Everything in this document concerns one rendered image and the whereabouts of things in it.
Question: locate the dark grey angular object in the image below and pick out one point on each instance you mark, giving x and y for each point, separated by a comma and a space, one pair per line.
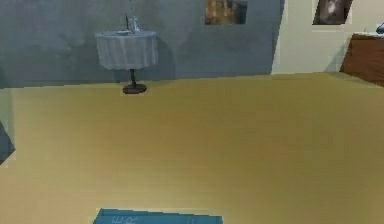
4, 145

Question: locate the brown framed wall picture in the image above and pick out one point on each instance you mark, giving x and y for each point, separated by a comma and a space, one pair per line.
226, 11

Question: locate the dark blue object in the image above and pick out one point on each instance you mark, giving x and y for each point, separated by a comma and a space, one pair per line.
380, 29

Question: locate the brown wooden cabinet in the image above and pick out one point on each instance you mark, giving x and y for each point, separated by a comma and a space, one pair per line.
365, 58

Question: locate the dark framed wall picture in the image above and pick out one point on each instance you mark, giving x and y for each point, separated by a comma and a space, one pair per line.
331, 11

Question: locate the white plate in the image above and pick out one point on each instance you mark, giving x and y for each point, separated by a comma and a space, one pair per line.
122, 32

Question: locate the blue book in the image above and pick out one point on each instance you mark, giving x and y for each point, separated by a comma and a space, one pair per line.
156, 217

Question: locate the thin dark candlestick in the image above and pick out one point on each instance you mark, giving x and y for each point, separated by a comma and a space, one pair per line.
127, 22

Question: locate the round table with white cloth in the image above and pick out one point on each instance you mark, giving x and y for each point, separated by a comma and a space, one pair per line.
126, 50

